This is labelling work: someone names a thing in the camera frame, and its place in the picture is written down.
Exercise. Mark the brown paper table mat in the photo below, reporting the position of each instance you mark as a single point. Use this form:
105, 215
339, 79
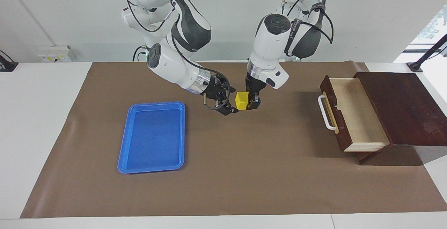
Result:
244, 159

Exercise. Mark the white wall socket box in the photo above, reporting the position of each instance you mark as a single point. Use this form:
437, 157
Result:
54, 54

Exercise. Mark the dark wooden drawer cabinet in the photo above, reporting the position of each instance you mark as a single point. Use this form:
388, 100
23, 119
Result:
408, 106

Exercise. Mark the black clamp mount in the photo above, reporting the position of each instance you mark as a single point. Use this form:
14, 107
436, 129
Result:
7, 65

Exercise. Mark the blue plastic tray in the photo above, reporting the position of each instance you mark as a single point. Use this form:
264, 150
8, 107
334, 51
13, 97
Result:
150, 141

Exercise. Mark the wooden drawer with dark front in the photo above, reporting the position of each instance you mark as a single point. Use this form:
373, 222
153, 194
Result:
359, 113

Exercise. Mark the yellow cube block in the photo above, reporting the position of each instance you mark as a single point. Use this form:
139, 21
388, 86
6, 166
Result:
241, 100

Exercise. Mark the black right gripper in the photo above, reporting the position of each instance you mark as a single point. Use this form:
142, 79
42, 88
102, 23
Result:
216, 89

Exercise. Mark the black camera stand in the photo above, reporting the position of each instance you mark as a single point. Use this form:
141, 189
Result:
427, 54

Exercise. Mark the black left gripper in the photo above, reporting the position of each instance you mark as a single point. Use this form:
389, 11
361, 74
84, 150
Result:
255, 86

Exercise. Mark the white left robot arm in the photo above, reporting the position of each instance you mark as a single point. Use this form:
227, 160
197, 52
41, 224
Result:
269, 47

